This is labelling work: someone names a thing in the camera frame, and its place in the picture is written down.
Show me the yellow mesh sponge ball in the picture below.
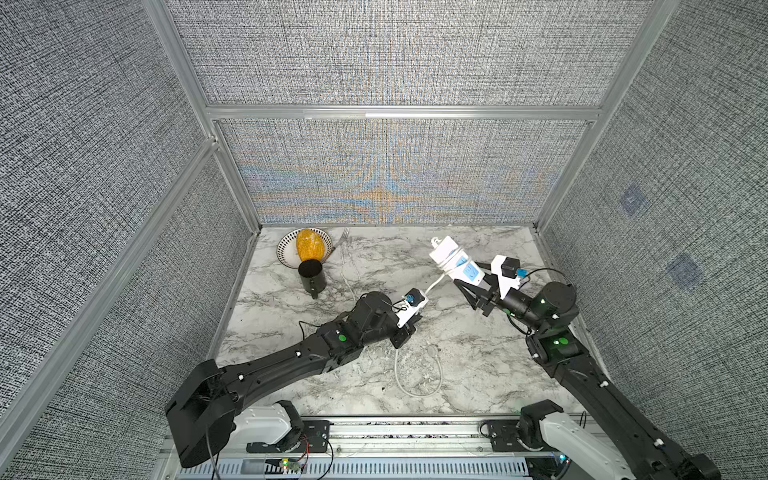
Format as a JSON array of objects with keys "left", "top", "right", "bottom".
[{"left": 296, "top": 228, "right": 326, "bottom": 262}]

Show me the aluminium rail frame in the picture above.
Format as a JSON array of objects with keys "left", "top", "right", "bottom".
[{"left": 151, "top": 415, "right": 588, "bottom": 479}]

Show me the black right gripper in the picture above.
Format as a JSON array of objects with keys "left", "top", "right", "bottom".
[{"left": 460, "top": 262, "right": 551, "bottom": 341}]

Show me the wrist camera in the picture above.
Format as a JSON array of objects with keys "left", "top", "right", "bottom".
[
  {"left": 394, "top": 288, "right": 429, "bottom": 328},
  {"left": 491, "top": 255, "right": 528, "bottom": 299}
]

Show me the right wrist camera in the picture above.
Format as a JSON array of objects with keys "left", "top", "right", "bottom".
[{"left": 491, "top": 255, "right": 528, "bottom": 299}]

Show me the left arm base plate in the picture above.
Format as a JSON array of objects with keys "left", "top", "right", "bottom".
[{"left": 246, "top": 420, "right": 331, "bottom": 455}]

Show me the silver fork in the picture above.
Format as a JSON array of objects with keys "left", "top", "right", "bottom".
[{"left": 324, "top": 228, "right": 350, "bottom": 261}]

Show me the grey slotted cable duct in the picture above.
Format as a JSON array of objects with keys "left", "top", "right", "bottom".
[{"left": 176, "top": 457, "right": 531, "bottom": 479}]

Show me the black cup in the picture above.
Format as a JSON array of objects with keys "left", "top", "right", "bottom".
[{"left": 298, "top": 259, "right": 327, "bottom": 299}]

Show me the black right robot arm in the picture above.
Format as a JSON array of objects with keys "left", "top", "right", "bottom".
[{"left": 455, "top": 280, "right": 721, "bottom": 479}]

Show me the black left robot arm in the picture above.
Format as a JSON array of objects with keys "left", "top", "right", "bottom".
[{"left": 165, "top": 291, "right": 421, "bottom": 468}]

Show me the white patterned bowl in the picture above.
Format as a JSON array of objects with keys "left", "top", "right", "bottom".
[{"left": 276, "top": 227, "right": 334, "bottom": 269}]

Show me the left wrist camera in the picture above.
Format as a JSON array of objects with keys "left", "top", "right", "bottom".
[{"left": 394, "top": 288, "right": 429, "bottom": 328}]

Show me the white power cord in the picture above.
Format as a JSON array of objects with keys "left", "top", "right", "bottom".
[{"left": 392, "top": 235, "right": 475, "bottom": 398}]

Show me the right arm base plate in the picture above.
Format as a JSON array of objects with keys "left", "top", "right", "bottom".
[{"left": 478, "top": 420, "right": 559, "bottom": 455}]

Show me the white blue power strip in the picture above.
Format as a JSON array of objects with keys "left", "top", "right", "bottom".
[{"left": 430, "top": 236, "right": 485, "bottom": 286}]

